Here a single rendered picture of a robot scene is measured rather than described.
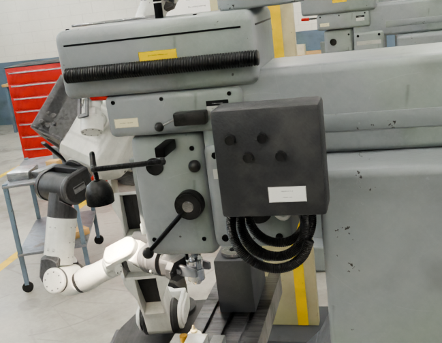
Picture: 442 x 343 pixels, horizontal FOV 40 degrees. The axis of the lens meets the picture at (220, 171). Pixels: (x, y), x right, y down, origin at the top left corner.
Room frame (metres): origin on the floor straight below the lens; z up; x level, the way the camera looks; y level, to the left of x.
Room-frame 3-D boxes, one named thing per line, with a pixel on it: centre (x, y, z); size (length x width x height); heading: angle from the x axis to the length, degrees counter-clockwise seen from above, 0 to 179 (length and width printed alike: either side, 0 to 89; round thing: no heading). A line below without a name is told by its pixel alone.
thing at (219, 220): (1.46, -0.09, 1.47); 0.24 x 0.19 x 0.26; 164
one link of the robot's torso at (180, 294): (2.34, 0.31, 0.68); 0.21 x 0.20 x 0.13; 174
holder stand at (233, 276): (1.91, -0.03, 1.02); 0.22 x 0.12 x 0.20; 165
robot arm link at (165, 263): (1.57, 0.17, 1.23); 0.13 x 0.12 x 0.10; 139
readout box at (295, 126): (1.11, -0.10, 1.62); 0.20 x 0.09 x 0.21; 74
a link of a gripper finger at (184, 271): (1.49, 0.12, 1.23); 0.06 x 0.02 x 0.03; 49
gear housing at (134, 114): (1.50, 0.06, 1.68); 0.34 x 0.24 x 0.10; 74
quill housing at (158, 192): (1.51, 0.10, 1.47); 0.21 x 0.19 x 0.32; 164
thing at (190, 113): (1.37, 0.07, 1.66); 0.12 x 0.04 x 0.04; 74
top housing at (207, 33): (1.51, 0.09, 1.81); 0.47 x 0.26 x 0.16; 74
